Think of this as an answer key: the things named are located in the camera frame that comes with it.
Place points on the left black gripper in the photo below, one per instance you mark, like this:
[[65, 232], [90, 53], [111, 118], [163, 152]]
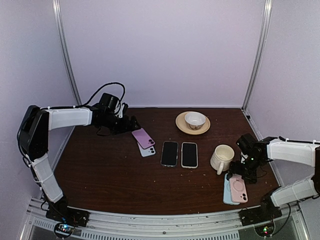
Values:
[[125, 128]]

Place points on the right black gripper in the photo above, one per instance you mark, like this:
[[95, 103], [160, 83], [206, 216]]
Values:
[[235, 169]]

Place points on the pink phone case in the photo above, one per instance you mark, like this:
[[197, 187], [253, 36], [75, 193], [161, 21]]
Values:
[[238, 189]]

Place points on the black smartphone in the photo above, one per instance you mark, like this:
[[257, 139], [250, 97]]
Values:
[[189, 154], [169, 153]]

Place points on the white phone case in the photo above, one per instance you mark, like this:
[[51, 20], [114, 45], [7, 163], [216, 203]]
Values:
[[181, 160]]

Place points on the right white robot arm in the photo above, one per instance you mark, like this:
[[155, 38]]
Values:
[[303, 152]]

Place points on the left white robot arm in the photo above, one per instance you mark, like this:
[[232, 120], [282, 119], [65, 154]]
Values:
[[33, 133]]

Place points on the light blue phone case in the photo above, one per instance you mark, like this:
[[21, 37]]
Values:
[[227, 198]]

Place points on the cream ceramic mug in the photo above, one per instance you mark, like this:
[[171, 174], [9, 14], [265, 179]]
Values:
[[221, 158]]

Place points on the light blue smartphone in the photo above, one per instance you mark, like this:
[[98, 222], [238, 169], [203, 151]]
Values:
[[150, 151]]

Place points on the beige ceramic saucer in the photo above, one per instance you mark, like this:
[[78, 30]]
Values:
[[184, 127]]

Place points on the white ceramic bowl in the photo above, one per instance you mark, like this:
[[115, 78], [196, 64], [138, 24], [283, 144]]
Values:
[[195, 120]]

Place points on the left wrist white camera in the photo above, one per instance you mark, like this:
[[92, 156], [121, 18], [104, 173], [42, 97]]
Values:
[[122, 110]]

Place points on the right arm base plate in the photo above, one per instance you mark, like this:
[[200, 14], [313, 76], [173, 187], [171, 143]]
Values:
[[265, 212]]

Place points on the aluminium front rail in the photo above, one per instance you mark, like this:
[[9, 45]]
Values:
[[225, 225]]

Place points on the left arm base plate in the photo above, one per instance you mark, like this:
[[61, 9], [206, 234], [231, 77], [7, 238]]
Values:
[[73, 217]]

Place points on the left aluminium frame post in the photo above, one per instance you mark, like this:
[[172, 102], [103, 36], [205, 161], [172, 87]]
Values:
[[65, 52]]

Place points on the aluminium frame post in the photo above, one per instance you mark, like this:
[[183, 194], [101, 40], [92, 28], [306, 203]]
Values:
[[264, 30], [65, 52]]

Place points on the right aluminium frame post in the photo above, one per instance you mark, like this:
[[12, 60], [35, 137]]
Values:
[[264, 30]]

